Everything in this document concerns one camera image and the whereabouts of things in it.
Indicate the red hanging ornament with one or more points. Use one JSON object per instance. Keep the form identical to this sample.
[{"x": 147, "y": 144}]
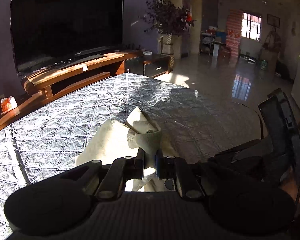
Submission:
[{"x": 189, "y": 17}]

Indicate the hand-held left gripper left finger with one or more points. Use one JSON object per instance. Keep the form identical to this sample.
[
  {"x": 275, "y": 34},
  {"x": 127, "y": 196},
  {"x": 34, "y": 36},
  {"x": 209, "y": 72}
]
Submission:
[{"x": 140, "y": 158}]

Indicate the long low wooden shelf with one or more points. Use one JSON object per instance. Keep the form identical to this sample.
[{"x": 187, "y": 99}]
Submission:
[{"x": 40, "y": 102}]

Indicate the black television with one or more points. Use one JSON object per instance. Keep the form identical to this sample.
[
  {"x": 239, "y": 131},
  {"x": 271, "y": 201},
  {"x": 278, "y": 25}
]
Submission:
[{"x": 65, "y": 25}]

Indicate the silver quilted mat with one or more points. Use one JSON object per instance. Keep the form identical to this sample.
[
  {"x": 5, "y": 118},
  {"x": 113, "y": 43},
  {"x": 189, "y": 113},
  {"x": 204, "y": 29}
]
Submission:
[{"x": 65, "y": 120}]

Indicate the framed wall picture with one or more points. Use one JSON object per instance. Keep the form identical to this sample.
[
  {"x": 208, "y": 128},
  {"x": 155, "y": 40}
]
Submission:
[{"x": 273, "y": 20}]

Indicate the white wall socket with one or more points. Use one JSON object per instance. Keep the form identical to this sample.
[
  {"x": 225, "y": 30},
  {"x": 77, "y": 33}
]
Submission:
[{"x": 1, "y": 98}]

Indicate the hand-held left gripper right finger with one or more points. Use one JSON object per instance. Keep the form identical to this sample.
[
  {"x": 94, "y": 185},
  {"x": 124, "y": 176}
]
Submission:
[{"x": 158, "y": 165}]

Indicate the black soundbar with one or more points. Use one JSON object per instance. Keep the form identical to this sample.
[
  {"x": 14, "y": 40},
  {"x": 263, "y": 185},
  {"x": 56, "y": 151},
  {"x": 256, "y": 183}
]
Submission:
[{"x": 95, "y": 52}]

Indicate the wicker vase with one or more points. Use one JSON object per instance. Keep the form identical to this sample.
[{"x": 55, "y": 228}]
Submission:
[{"x": 168, "y": 47}]

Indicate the red brick pattern column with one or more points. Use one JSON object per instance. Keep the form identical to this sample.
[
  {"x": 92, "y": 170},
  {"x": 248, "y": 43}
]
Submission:
[{"x": 234, "y": 32}]

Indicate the small white box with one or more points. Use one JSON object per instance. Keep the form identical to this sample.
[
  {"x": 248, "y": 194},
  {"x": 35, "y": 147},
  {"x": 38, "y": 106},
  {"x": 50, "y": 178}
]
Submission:
[{"x": 147, "y": 52}]

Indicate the metal storage rack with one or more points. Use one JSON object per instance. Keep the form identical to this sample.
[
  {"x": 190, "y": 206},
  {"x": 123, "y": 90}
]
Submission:
[{"x": 212, "y": 41}]

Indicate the orange tissue box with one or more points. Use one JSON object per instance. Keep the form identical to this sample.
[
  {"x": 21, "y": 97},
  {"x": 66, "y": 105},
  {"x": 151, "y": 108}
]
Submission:
[{"x": 8, "y": 104}]

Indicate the purple leaf plant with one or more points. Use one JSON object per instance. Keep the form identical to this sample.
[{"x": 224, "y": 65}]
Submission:
[{"x": 167, "y": 15}]

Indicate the beige fleece garment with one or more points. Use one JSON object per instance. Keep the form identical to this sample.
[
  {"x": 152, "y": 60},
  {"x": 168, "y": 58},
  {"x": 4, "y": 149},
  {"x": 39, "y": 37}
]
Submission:
[{"x": 110, "y": 140}]

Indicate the barred window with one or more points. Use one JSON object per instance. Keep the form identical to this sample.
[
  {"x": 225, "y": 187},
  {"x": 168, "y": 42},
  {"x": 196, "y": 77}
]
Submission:
[{"x": 251, "y": 26}]

